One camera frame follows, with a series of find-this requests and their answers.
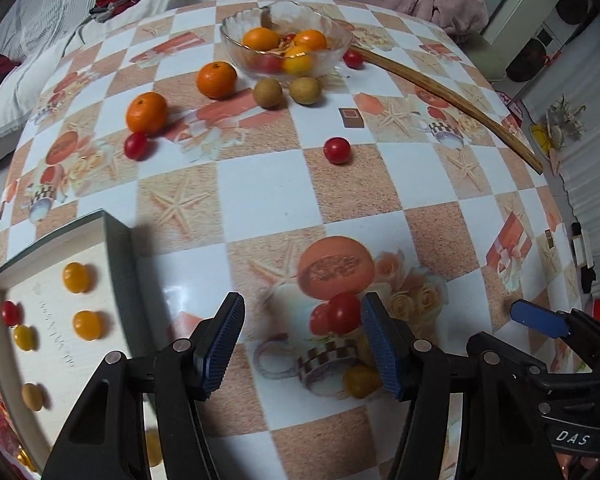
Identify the cluttered slipper rack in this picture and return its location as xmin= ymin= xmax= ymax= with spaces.
xmin=530 ymin=94 xmax=588 ymax=153

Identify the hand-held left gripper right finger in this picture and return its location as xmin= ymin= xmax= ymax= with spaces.
xmin=360 ymin=292 xmax=551 ymax=480

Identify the brown kiwi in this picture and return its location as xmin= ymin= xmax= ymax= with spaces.
xmin=252 ymin=78 xmax=285 ymax=109
xmin=288 ymin=76 xmax=323 ymax=106

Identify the white cushion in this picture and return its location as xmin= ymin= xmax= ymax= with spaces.
xmin=0 ymin=57 xmax=46 ymax=143

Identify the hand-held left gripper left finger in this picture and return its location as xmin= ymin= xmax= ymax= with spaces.
xmin=40 ymin=291 xmax=246 ymax=480

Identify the long wooden stick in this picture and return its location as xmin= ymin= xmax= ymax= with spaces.
xmin=347 ymin=46 xmax=545 ymax=176

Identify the white shallow box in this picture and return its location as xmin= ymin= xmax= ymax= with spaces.
xmin=0 ymin=209 xmax=148 ymax=480

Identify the clear glass bowl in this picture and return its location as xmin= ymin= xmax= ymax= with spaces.
xmin=220 ymin=0 xmax=353 ymax=80

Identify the orange mandarin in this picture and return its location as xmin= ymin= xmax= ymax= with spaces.
xmin=125 ymin=91 xmax=169 ymax=137
xmin=241 ymin=27 xmax=282 ymax=52
xmin=292 ymin=29 xmax=328 ymax=53
xmin=196 ymin=61 xmax=238 ymax=100

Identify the brown kiwi left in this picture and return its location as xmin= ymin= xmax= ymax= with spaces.
xmin=252 ymin=78 xmax=285 ymax=109

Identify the white washing machine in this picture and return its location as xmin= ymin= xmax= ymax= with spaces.
xmin=505 ymin=10 xmax=581 ymax=83

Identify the grey striped bedding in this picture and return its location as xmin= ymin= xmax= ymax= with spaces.
xmin=0 ymin=0 xmax=131 ymax=68

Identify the white stacked dryer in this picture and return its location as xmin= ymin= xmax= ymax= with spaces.
xmin=552 ymin=0 xmax=593 ymax=23

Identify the brown kiwi right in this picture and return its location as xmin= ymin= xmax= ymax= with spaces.
xmin=288 ymin=76 xmax=323 ymax=106

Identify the white curtain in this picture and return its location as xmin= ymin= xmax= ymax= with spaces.
xmin=555 ymin=15 xmax=600 ymax=311

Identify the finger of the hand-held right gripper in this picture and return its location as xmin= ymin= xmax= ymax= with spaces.
xmin=510 ymin=299 xmax=600 ymax=367
xmin=522 ymin=357 xmax=600 ymax=401

